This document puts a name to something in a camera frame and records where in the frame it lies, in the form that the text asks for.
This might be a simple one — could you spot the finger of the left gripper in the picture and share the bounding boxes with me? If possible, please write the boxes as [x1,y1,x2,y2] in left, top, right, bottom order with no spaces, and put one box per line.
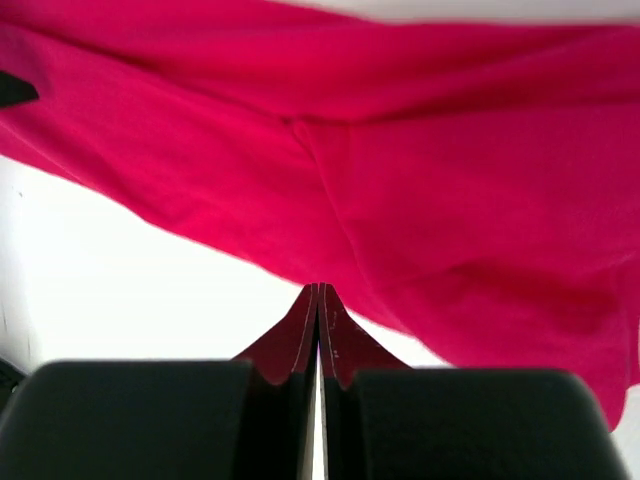
[0,71,39,108]

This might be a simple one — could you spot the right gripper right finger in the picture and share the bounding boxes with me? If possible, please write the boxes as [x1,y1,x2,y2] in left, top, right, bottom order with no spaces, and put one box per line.
[317,284,628,479]

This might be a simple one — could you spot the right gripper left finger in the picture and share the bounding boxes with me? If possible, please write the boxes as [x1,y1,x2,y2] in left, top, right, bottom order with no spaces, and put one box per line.
[1,284,319,479]

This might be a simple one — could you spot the red t-shirt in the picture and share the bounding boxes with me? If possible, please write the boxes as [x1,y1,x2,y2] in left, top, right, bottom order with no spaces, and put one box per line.
[1,1,639,425]

